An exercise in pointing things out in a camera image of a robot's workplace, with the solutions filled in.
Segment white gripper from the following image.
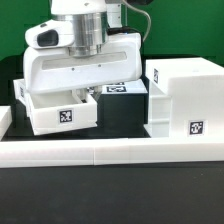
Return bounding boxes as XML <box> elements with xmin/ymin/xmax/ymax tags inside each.
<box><xmin>23</xmin><ymin>33</ymin><xmax>142</xmax><ymax>104</ymax></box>

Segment white drawer box front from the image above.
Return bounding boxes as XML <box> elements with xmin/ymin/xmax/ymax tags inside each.
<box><xmin>25</xmin><ymin>90</ymin><xmax>97</xmax><ymax>135</ymax></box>

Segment white drawer box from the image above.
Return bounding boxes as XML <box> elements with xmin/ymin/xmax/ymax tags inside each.
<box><xmin>25</xmin><ymin>90</ymin><xmax>97</xmax><ymax>135</ymax></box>
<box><xmin>13</xmin><ymin>79</ymin><xmax>26</xmax><ymax>105</ymax></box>

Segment white drawer cabinet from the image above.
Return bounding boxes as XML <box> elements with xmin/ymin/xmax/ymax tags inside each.
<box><xmin>145</xmin><ymin>57</ymin><xmax>224</xmax><ymax>138</ymax></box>

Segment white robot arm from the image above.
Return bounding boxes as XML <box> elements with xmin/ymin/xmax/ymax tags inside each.
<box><xmin>23</xmin><ymin>0</ymin><xmax>147</xmax><ymax>97</ymax></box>

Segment marker sheet on table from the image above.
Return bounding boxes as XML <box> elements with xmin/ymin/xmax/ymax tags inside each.
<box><xmin>102</xmin><ymin>79</ymin><xmax>147</xmax><ymax>94</ymax></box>

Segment grey camera on gripper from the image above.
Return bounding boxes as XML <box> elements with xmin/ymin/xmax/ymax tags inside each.
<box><xmin>25</xmin><ymin>20</ymin><xmax>75</xmax><ymax>49</ymax></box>

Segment white fence front wall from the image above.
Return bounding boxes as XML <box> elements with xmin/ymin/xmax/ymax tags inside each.
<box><xmin>0</xmin><ymin>137</ymin><xmax>224</xmax><ymax>168</ymax></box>

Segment white fence wall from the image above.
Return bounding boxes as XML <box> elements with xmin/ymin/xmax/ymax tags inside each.
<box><xmin>0</xmin><ymin>106</ymin><xmax>12</xmax><ymax>141</ymax></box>
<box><xmin>0</xmin><ymin>137</ymin><xmax>224</xmax><ymax>168</ymax></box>

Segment white fence left wall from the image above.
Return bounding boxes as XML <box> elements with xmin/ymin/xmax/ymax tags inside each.
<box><xmin>0</xmin><ymin>106</ymin><xmax>12</xmax><ymax>141</ymax></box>

